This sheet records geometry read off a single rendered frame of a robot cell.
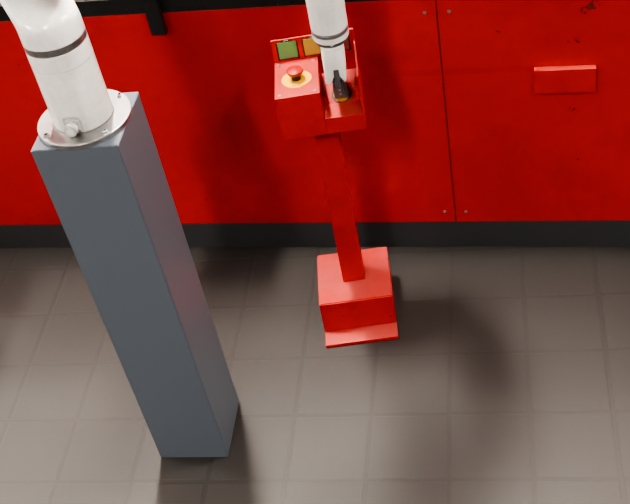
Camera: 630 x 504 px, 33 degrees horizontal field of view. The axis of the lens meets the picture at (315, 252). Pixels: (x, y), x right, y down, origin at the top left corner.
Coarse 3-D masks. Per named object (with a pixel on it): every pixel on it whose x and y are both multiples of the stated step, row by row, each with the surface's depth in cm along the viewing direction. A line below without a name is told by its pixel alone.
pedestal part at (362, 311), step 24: (336, 264) 299; (384, 264) 296; (336, 288) 292; (360, 288) 291; (384, 288) 289; (336, 312) 291; (360, 312) 291; (384, 312) 291; (336, 336) 294; (360, 336) 293; (384, 336) 291
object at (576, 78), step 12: (540, 72) 266; (552, 72) 265; (564, 72) 265; (576, 72) 264; (588, 72) 264; (540, 84) 268; (552, 84) 268; (564, 84) 267; (576, 84) 266; (588, 84) 266
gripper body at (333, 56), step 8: (344, 40) 239; (328, 48) 239; (336, 48) 239; (328, 56) 239; (336, 56) 239; (344, 56) 242; (328, 64) 241; (336, 64) 241; (344, 64) 242; (328, 72) 242; (344, 72) 243; (328, 80) 244; (344, 80) 244
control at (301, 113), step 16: (352, 32) 253; (272, 48) 255; (352, 48) 256; (288, 64) 256; (304, 64) 255; (320, 80) 255; (352, 80) 255; (288, 96) 246; (304, 96) 246; (320, 96) 246; (352, 96) 254; (288, 112) 249; (304, 112) 249; (320, 112) 249; (336, 112) 252; (352, 112) 251; (288, 128) 252; (304, 128) 252; (320, 128) 252; (336, 128) 252; (352, 128) 252
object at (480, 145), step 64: (384, 0) 262; (448, 0) 258; (512, 0) 256; (576, 0) 253; (0, 64) 295; (128, 64) 288; (192, 64) 284; (256, 64) 281; (320, 64) 277; (384, 64) 274; (448, 64) 271; (512, 64) 268; (576, 64) 265; (0, 128) 311; (192, 128) 299; (256, 128) 296; (384, 128) 288; (448, 128) 285; (512, 128) 281; (576, 128) 278; (0, 192) 330; (192, 192) 316; (256, 192) 312; (320, 192) 308; (384, 192) 304; (448, 192) 300; (512, 192) 296; (576, 192) 293
